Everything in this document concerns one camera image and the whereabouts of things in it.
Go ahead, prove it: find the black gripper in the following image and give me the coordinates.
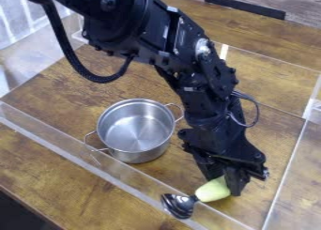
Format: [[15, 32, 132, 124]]
[[177, 117, 268, 196]]

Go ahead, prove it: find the green handled metal spoon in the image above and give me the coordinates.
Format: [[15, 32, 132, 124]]
[[160, 176, 231, 220]]

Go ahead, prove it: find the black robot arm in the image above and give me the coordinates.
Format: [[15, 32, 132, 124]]
[[29, 0, 268, 196]]

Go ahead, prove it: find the clear acrylic right barrier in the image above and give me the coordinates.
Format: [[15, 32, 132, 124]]
[[262, 74, 321, 230]]

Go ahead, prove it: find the clear acrylic front barrier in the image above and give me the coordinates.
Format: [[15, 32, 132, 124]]
[[0, 103, 255, 230]]

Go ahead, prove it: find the stainless steel pot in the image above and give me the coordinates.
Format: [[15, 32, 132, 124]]
[[84, 99, 184, 164]]

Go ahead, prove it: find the black strip on table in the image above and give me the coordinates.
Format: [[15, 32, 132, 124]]
[[204, 0, 286, 20]]

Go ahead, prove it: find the black cable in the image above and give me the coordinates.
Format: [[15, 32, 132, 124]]
[[36, 0, 136, 84]]

